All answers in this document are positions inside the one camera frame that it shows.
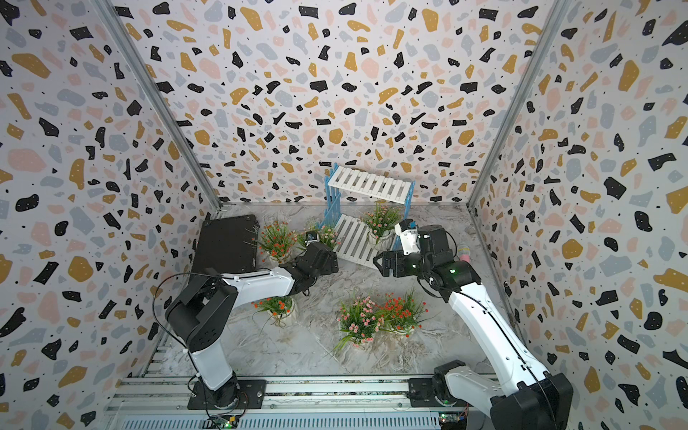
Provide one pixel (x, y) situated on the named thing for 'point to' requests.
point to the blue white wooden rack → (354, 241)
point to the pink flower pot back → (327, 236)
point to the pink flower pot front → (357, 322)
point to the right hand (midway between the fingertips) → (387, 258)
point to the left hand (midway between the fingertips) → (328, 256)
